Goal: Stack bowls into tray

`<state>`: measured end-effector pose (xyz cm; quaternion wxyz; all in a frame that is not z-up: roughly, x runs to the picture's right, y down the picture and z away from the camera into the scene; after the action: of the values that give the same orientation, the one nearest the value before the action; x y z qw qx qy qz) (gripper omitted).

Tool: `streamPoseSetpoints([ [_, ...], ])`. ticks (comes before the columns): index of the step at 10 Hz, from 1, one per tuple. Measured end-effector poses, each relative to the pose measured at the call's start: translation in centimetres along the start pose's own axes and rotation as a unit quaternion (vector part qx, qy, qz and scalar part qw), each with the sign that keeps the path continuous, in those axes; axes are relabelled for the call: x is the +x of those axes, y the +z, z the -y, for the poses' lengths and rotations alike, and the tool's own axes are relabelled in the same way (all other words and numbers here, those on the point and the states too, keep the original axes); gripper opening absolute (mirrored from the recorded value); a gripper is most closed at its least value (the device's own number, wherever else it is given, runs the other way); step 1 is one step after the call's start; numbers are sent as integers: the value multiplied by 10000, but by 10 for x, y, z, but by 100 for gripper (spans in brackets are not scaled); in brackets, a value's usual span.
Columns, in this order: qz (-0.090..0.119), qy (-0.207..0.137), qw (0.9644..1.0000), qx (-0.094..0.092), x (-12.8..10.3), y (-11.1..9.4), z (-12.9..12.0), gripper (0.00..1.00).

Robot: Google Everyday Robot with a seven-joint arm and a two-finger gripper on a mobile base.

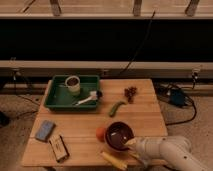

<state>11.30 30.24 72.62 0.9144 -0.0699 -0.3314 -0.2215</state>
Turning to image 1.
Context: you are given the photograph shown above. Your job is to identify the dark red bowl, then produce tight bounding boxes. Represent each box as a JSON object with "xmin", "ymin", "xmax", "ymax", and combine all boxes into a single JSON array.
[{"xmin": 105, "ymin": 122, "xmax": 134, "ymax": 151}]

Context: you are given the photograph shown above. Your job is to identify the green cucumber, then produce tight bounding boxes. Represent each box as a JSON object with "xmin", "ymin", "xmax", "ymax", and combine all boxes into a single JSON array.
[{"xmin": 108, "ymin": 101, "xmax": 126, "ymax": 117}]

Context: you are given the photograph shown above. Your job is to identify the grey cloth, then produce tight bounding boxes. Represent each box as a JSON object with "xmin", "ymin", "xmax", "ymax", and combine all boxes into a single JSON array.
[{"xmin": 128, "ymin": 151, "xmax": 148, "ymax": 166}]

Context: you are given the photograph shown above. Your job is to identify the blue sponge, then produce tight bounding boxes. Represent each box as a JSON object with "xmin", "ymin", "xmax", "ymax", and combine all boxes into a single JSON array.
[{"xmin": 35, "ymin": 120, "xmax": 55, "ymax": 142}]

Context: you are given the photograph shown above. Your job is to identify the black hanging cable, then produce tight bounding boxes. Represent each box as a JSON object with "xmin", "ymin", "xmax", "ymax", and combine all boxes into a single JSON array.
[{"xmin": 117, "ymin": 9, "xmax": 157, "ymax": 77}]

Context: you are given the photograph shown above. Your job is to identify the white dish brush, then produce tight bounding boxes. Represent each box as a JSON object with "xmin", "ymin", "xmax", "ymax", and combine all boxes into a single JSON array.
[{"xmin": 76, "ymin": 91, "xmax": 102, "ymax": 106}]

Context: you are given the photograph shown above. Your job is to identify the dark red grapes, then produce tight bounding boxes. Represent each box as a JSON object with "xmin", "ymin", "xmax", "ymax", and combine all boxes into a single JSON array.
[{"xmin": 124, "ymin": 87, "xmax": 137, "ymax": 103}]

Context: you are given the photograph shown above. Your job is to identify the wooden table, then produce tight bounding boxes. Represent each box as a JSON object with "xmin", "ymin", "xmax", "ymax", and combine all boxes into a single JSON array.
[{"xmin": 20, "ymin": 78, "xmax": 169, "ymax": 168}]

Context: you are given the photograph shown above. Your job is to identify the white cup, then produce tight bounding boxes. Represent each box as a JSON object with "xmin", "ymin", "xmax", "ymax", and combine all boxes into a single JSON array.
[{"xmin": 65, "ymin": 76, "xmax": 80, "ymax": 96}]

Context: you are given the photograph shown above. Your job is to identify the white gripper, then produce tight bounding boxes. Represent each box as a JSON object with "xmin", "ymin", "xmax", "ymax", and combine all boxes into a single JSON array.
[{"xmin": 125, "ymin": 137, "xmax": 144, "ymax": 157}]

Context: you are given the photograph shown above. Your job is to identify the black power adapter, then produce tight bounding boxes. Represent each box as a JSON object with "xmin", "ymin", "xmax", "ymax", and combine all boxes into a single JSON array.
[{"xmin": 169, "ymin": 89, "xmax": 185, "ymax": 107}]

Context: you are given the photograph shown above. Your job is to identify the orange fruit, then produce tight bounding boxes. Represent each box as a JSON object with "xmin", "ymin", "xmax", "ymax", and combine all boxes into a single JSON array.
[{"xmin": 96, "ymin": 127, "xmax": 106, "ymax": 142}]

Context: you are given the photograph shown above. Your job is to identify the green plastic tray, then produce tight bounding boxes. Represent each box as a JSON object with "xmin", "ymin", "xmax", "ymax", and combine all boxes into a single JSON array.
[{"xmin": 44, "ymin": 75, "xmax": 100, "ymax": 111}]

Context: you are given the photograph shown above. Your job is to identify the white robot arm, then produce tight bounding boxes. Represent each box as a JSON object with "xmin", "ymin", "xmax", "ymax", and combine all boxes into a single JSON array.
[{"xmin": 125, "ymin": 136, "xmax": 212, "ymax": 171}]

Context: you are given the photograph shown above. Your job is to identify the brown rectangular box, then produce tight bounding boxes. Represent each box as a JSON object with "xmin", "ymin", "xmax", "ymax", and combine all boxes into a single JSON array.
[{"xmin": 49, "ymin": 135, "xmax": 69, "ymax": 163}]

